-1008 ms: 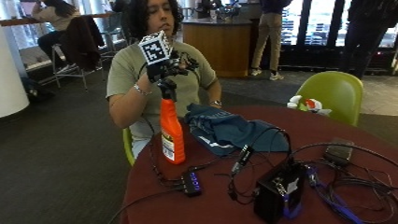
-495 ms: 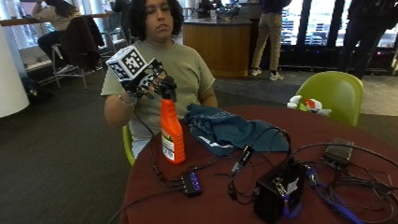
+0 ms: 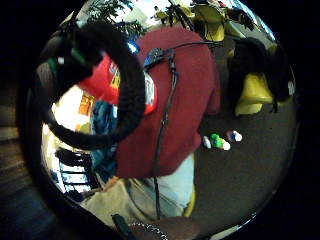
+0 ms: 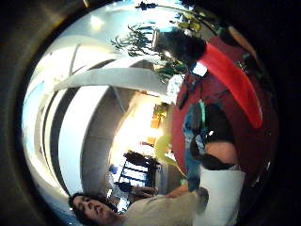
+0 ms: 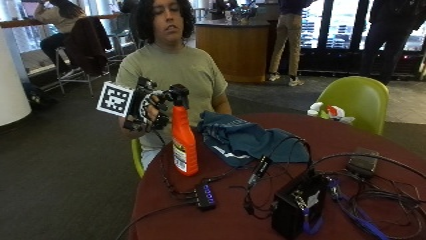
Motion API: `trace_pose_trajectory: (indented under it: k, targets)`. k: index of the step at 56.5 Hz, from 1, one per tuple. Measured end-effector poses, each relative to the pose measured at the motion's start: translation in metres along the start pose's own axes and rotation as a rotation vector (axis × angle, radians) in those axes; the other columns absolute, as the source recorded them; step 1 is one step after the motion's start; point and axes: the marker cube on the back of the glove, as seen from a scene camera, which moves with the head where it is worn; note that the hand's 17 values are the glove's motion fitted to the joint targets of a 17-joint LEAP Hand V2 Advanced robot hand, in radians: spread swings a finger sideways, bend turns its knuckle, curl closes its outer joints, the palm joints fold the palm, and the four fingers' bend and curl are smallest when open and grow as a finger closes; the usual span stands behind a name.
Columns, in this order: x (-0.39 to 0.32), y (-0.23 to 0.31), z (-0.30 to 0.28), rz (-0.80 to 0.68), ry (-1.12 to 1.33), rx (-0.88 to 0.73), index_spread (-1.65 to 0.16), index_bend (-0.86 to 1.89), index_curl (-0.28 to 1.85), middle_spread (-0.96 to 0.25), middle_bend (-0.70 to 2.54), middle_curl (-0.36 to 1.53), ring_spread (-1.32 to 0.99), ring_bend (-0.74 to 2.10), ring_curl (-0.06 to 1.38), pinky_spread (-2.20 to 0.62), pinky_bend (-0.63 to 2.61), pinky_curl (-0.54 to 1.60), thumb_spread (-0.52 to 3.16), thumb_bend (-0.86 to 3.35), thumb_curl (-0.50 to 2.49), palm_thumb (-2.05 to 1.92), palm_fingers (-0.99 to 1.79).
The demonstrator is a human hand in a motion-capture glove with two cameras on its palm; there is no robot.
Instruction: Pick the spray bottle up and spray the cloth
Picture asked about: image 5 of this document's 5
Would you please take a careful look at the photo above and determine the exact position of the white marker cube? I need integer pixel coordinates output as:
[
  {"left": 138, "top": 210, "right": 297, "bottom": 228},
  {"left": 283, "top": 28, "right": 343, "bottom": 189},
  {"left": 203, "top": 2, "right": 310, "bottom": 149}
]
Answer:
[{"left": 96, "top": 81, "right": 135, "bottom": 118}]

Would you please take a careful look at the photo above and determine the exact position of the metal chair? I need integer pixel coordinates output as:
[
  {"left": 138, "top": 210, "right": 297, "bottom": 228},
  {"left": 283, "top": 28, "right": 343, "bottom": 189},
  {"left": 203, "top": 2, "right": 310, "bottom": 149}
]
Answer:
[{"left": 53, "top": 46, "right": 112, "bottom": 98}]

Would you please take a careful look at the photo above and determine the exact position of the black usb hub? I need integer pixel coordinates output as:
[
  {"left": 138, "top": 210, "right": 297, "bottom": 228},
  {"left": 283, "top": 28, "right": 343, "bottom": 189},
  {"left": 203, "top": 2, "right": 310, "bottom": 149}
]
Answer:
[{"left": 193, "top": 183, "right": 218, "bottom": 211}]

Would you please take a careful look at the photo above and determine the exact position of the green chair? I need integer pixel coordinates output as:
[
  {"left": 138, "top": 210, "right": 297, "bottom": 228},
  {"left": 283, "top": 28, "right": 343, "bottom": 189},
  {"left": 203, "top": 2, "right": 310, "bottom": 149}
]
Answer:
[
  {"left": 130, "top": 138, "right": 146, "bottom": 179},
  {"left": 315, "top": 75, "right": 391, "bottom": 136}
]

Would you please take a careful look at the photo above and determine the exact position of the tangle of black cables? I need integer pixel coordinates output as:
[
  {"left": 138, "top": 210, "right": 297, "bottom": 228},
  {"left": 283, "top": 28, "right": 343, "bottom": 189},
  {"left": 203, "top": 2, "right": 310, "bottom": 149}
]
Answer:
[{"left": 116, "top": 133, "right": 426, "bottom": 240}]

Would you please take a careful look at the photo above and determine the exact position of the black inline cable adapter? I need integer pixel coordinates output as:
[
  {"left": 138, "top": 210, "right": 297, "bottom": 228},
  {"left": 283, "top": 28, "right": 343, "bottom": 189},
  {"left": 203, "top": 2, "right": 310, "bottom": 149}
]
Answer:
[{"left": 247, "top": 155, "right": 274, "bottom": 186}]

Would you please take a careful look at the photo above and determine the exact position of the wooden bar counter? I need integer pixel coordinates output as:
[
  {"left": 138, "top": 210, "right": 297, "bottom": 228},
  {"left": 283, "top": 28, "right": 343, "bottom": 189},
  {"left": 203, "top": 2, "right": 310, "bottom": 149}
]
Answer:
[{"left": 0, "top": 12, "right": 122, "bottom": 29}]

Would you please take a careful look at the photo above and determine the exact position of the white pillar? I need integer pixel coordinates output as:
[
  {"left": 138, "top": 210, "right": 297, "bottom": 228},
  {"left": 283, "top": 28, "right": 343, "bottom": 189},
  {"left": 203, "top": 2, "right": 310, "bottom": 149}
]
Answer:
[{"left": 0, "top": 23, "right": 33, "bottom": 128}]

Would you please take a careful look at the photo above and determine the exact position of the orange spray bottle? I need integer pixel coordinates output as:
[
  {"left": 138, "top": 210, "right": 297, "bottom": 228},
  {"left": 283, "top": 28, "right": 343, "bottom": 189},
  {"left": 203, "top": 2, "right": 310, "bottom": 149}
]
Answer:
[{"left": 167, "top": 83, "right": 199, "bottom": 177}]

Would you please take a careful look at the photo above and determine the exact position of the blue cable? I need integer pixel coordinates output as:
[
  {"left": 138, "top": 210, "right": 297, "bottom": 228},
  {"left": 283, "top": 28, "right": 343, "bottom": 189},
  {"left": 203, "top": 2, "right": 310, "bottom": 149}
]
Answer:
[{"left": 302, "top": 178, "right": 391, "bottom": 240}]

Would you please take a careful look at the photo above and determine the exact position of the black power adapter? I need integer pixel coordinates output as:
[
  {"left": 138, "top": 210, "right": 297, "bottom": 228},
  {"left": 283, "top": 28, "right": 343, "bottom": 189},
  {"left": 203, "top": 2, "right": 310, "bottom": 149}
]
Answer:
[{"left": 344, "top": 147, "right": 380, "bottom": 178}]

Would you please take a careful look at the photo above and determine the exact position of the blue cloth bag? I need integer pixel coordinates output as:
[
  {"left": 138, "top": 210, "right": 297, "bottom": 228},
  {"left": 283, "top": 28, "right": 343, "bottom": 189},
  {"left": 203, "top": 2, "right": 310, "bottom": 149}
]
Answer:
[{"left": 195, "top": 110, "right": 311, "bottom": 168}]

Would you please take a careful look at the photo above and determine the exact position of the dark jacket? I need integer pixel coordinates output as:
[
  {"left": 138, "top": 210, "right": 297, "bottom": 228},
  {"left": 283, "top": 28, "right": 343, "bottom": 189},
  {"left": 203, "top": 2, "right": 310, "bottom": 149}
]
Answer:
[{"left": 64, "top": 16, "right": 114, "bottom": 77}]

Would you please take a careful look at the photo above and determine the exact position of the white red soft toy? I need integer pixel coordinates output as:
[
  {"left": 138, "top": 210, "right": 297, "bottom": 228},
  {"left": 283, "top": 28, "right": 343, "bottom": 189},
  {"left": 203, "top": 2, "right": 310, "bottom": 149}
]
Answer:
[{"left": 306, "top": 101, "right": 356, "bottom": 126}]

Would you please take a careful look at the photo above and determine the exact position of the the person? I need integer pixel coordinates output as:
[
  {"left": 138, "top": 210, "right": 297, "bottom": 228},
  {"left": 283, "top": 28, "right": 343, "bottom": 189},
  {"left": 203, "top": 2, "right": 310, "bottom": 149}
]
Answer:
[{"left": 113, "top": 0, "right": 233, "bottom": 171}]

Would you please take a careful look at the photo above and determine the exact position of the black electronics box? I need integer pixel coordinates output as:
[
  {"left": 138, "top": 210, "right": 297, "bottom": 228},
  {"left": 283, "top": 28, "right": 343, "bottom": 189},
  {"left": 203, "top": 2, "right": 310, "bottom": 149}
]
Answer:
[{"left": 270, "top": 173, "right": 330, "bottom": 240}]

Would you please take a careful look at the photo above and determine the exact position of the wooden round counter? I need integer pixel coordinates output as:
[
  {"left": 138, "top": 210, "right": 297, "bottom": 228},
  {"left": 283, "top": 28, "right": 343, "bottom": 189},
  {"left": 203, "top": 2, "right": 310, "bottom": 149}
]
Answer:
[{"left": 193, "top": 18, "right": 278, "bottom": 84}]

